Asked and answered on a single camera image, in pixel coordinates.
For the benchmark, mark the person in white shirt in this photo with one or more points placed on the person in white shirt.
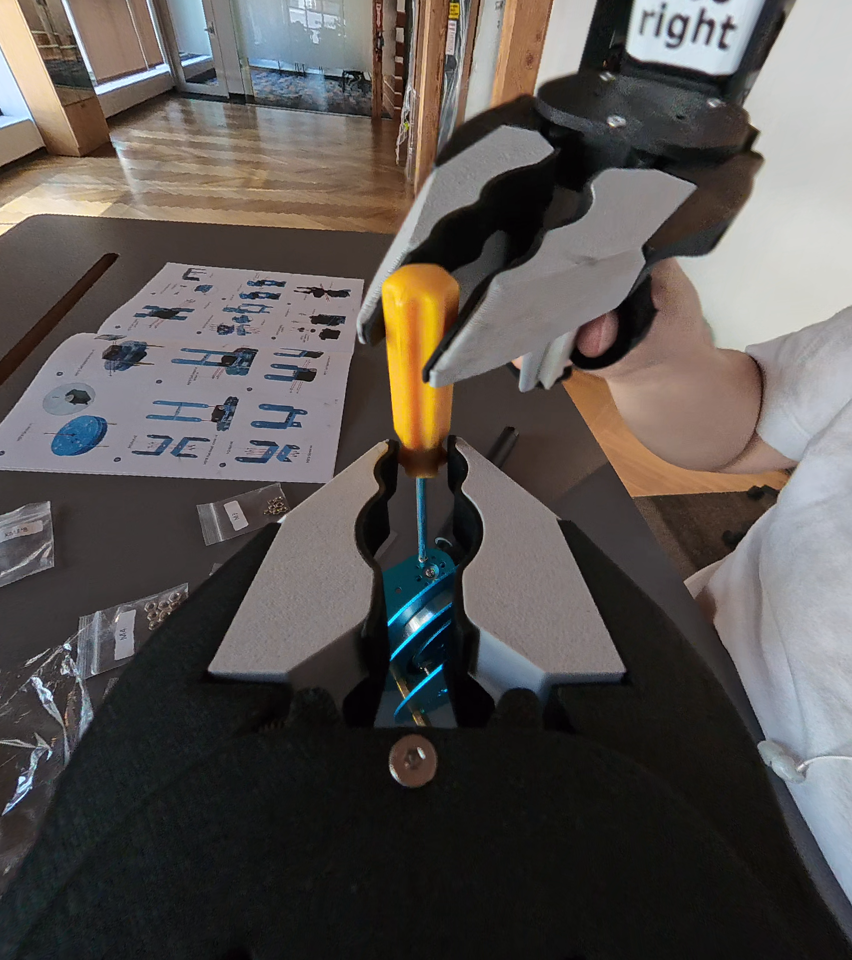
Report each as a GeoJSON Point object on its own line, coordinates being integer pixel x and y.
{"type": "Point", "coordinates": [793, 637]}

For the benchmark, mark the zip bag of small nuts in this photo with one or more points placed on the zip bag of small nuts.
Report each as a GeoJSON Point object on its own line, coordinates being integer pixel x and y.
{"type": "Point", "coordinates": [234, 517]}

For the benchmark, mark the labelled near-empty zip bag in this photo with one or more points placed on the labelled near-empty zip bag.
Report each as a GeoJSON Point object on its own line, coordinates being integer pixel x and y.
{"type": "Point", "coordinates": [17, 551]}

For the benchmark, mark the pile of small zip bags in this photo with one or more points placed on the pile of small zip bags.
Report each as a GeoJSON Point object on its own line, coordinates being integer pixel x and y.
{"type": "Point", "coordinates": [125, 630]}

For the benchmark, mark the person's right hand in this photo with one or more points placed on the person's right hand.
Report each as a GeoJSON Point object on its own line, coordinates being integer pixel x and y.
{"type": "Point", "coordinates": [673, 322]}

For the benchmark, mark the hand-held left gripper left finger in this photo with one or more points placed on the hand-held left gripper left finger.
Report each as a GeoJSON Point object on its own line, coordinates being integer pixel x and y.
{"type": "Point", "coordinates": [298, 600]}

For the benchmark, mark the black cylindrical tool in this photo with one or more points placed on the black cylindrical tool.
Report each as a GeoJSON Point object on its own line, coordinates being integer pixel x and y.
{"type": "Point", "coordinates": [504, 446]}

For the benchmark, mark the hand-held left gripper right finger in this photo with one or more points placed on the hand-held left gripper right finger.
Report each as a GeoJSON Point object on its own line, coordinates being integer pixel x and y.
{"type": "Point", "coordinates": [538, 600]}

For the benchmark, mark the printed instruction sheet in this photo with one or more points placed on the printed instruction sheet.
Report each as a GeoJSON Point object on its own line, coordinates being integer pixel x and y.
{"type": "Point", "coordinates": [170, 352]}

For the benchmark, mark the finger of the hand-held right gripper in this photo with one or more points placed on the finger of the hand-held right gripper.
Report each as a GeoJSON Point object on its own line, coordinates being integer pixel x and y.
{"type": "Point", "coordinates": [471, 165]}
{"type": "Point", "coordinates": [606, 225]}

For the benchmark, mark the wooden post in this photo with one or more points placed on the wooden post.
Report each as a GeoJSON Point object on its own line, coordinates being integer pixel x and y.
{"type": "Point", "coordinates": [519, 52]}
{"type": "Point", "coordinates": [429, 90]}

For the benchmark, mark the blue metal toy robot arm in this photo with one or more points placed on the blue metal toy robot arm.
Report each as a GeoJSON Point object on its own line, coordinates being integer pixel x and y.
{"type": "Point", "coordinates": [414, 607]}

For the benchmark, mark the crumpled clear plastic wrap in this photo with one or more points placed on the crumpled clear plastic wrap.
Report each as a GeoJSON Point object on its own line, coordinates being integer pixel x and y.
{"type": "Point", "coordinates": [5, 750]}

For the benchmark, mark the light wooden cabinet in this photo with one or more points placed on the light wooden cabinet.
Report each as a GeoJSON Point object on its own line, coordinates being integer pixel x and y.
{"type": "Point", "coordinates": [65, 112]}

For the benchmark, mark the glass door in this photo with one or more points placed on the glass door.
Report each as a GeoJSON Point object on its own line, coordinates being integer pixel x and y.
{"type": "Point", "coordinates": [298, 45]}

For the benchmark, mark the dark grey desk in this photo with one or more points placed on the dark grey desk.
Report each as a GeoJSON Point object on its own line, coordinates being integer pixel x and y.
{"type": "Point", "coordinates": [133, 540]}

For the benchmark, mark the person's right forearm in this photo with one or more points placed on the person's right forearm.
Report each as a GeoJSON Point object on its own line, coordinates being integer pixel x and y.
{"type": "Point", "coordinates": [711, 420]}

